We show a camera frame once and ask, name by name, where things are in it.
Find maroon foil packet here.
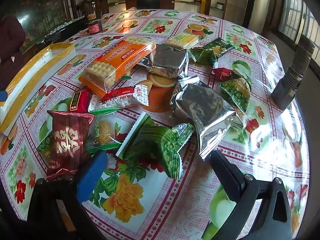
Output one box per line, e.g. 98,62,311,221
46,110,95,182

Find green pea packet crimped ends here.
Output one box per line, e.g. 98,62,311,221
116,112,195,180

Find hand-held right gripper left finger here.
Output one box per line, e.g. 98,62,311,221
26,151,109,240

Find green pea packet white text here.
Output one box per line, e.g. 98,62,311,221
218,76,252,114

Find dark green snack packet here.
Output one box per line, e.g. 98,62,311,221
189,38,235,68

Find squarish silver foil packet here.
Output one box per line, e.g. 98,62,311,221
136,44,190,80

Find floral fruit print tablecloth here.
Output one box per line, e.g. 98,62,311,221
0,9,310,240

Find large floral painted panel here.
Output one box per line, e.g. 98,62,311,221
15,0,73,53

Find clear green cookie packet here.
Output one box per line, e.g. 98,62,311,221
85,106,123,154

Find long silver foil packet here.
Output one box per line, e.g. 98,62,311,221
170,76,244,160

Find dark wooden chair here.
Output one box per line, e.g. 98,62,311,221
87,0,108,15

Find dark jar with red label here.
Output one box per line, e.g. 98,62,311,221
87,15,103,35

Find grey flashlight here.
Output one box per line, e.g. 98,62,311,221
271,34,316,110

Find white box with yellow tape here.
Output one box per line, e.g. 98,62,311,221
0,42,77,134

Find red and white candy packet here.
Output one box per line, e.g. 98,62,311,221
100,84,150,109

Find window with grille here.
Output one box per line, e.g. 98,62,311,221
276,0,318,45

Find black glossy table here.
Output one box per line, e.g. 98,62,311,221
44,16,88,43

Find dark red packet gold label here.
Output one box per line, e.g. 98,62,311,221
72,89,92,113

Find small red shiny packet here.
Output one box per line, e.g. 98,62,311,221
211,67,238,82

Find orange cracker pack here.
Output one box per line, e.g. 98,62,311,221
78,36,156,98

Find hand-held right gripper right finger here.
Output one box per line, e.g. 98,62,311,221
202,150,293,240

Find green cracker pack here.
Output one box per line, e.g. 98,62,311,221
164,33,200,50

